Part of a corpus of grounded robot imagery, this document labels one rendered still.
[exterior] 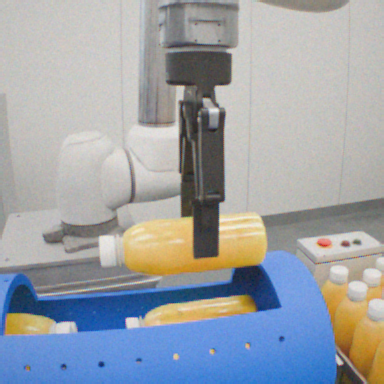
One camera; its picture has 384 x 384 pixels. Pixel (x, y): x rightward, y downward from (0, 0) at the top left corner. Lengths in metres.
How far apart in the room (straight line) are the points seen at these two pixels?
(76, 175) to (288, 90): 3.00
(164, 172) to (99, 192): 0.17
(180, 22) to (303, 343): 0.39
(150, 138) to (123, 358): 0.64
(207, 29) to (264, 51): 3.20
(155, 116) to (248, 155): 2.66
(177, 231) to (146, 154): 0.53
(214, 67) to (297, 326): 0.32
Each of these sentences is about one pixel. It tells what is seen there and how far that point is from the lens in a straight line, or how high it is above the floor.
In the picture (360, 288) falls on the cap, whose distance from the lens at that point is 0.78.
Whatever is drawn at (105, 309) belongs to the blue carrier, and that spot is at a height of 1.10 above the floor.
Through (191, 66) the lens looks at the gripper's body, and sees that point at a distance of 0.40.
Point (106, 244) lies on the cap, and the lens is 0.46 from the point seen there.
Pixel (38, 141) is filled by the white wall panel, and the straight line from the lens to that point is 3.17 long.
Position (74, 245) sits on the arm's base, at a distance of 0.97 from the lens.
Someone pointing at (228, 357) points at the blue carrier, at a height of 1.18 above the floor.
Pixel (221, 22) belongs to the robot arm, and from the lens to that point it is 0.41.
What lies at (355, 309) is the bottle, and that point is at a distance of 0.78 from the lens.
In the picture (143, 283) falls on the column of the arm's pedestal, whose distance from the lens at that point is 0.97.
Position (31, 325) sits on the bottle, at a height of 1.18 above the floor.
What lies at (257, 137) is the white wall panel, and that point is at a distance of 3.60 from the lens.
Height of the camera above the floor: 1.48
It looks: 17 degrees down
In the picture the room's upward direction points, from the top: straight up
